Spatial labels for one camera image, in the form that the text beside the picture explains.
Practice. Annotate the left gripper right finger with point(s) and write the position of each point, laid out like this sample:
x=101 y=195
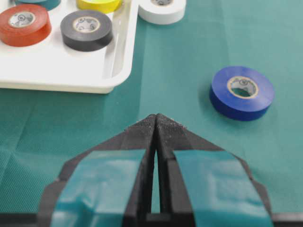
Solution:
x=202 y=185

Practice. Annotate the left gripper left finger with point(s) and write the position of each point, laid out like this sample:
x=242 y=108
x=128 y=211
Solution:
x=109 y=185

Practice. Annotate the black tape roll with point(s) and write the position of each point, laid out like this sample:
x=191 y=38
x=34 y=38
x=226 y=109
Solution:
x=86 y=30

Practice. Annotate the white tape roll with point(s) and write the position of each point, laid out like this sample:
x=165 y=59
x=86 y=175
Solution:
x=162 y=12

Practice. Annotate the yellow tape roll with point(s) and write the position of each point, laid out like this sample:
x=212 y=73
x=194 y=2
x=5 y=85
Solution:
x=104 y=6

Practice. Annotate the red tape roll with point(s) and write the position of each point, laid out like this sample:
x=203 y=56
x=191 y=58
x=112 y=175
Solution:
x=24 y=25

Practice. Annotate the green tape roll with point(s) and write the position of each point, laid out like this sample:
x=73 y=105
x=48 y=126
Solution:
x=48 y=4

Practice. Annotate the blue tape roll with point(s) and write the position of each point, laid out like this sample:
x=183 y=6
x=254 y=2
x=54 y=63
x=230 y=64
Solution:
x=241 y=93

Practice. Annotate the white plastic tray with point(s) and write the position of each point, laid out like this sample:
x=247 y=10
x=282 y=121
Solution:
x=51 y=65

